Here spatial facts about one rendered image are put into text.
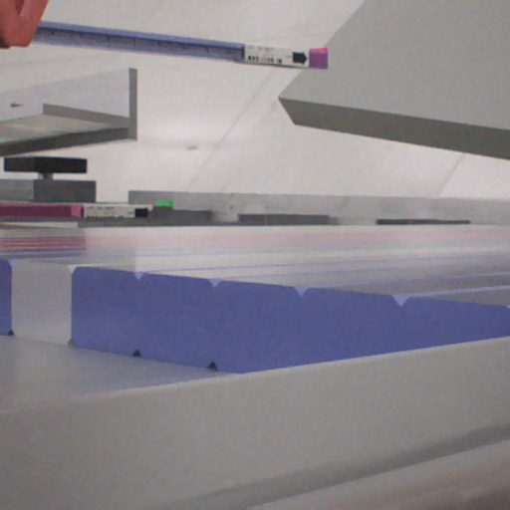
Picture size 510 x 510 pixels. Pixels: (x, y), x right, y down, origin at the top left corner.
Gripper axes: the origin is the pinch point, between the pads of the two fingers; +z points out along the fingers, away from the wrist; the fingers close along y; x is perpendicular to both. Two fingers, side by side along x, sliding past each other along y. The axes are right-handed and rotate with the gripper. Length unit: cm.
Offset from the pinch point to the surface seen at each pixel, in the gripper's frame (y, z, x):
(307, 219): 1.8, 10.1, 22.1
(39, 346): 38.7, 9.9, -26.8
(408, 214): 8.3, 9.6, 24.2
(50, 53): -210, -26, 163
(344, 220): 3.1, 10.2, 24.2
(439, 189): -60, 9, 128
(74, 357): 39.8, 9.9, -27.1
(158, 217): -9.2, 10.2, 19.2
